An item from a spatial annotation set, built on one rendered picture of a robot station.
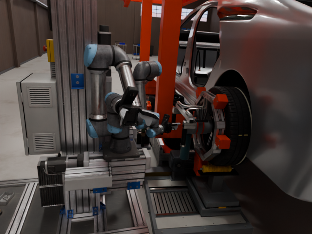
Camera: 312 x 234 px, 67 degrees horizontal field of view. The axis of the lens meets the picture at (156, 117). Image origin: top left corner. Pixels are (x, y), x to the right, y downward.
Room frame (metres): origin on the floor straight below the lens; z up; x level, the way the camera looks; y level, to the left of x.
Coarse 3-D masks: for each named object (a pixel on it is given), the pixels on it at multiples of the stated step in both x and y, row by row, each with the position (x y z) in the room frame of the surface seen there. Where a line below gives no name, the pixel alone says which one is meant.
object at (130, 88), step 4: (128, 88) 0.93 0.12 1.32; (132, 88) 0.93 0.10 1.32; (136, 88) 0.94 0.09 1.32; (128, 92) 0.92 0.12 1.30; (132, 92) 0.92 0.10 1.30; (136, 92) 0.94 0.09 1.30; (124, 96) 0.94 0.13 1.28; (128, 96) 0.93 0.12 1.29; (132, 96) 0.94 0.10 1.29; (124, 100) 0.94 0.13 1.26; (128, 100) 0.95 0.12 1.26; (132, 100) 0.96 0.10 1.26; (120, 104) 0.96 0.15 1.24
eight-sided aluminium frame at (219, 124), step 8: (200, 96) 1.96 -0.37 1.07; (208, 96) 1.79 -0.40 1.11; (200, 104) 2.05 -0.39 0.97; (216, 112) 1.64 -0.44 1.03; (216, 120) 1.59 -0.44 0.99; (216, 128) 1.57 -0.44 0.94; (224, 128) 1.57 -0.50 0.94; (200, 136) 2.00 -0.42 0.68; (200, 144) 1.94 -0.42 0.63; (200, 152) 1.80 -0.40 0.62; (208, 152) 1.64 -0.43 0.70; (216, 152) 1.57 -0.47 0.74; (208, 160) 1.72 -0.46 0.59
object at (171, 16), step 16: (176, 0) 2.26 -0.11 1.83; (176, 16) 2.27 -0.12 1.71; (160, 32) 2.36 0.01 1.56; (176, 32) 2.27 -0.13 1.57; (160, 48) 2.30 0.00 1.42; (176, 48) 2.27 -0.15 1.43; (176, 64) 2.27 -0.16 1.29; (160, 80) 2.25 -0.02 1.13; (160, 96) 2.25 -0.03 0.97; (160, 112) 2.25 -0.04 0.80
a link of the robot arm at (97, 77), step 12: (96, 48) 1.26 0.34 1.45; (108, 48) 1.30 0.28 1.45; (84, 60) 1.29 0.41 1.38; (96, 60) 1.25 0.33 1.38; (108, 60) 1.29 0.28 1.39; (96, 72) 1.26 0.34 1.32; (96, 84) 1.27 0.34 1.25; (96, 96) 1.27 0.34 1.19; (96, 108) 1.27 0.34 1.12; (96, 120) 1.26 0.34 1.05; (96, 132) 1.25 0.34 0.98; (108, 132) 1.29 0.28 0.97
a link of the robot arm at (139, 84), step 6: (138, 66) 1.65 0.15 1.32; (144, 66) 1.65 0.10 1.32; (138, 72) 1.63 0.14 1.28; (144, 72) 1.64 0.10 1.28; (138, 78) 1.62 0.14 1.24; (144, 78) 1.64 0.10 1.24; (138, 84) 1.62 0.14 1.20; (144, 84) 1.64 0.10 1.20; (138, 90) 1.62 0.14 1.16; (144, 90) 1.64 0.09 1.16; (144, 96) 1.63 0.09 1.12; (144, 102) 1.62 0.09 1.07; (144, 108) 1.61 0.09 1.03; (138, 126) 1.57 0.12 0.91; (144, 126) 1.59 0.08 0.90
